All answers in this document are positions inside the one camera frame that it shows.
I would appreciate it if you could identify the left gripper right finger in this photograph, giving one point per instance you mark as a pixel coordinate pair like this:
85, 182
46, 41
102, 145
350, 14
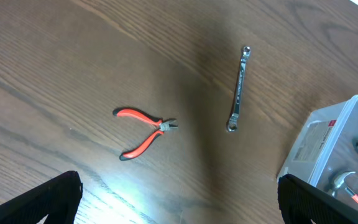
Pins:
301, 203

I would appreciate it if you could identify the silver ring wrench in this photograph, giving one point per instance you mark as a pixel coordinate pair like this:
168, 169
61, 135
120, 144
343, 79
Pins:
231, 125

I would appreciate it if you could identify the small claw hammer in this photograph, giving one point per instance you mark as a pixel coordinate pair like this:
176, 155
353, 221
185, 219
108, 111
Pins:
338, 183

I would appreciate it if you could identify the clear plastic container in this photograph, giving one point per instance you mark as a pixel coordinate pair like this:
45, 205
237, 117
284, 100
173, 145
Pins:
324, 147

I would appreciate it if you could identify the red handled pliers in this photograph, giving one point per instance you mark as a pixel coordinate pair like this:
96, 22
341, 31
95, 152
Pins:
149, 126

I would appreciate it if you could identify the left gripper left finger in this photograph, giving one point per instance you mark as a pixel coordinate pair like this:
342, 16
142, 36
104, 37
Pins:
55, 201

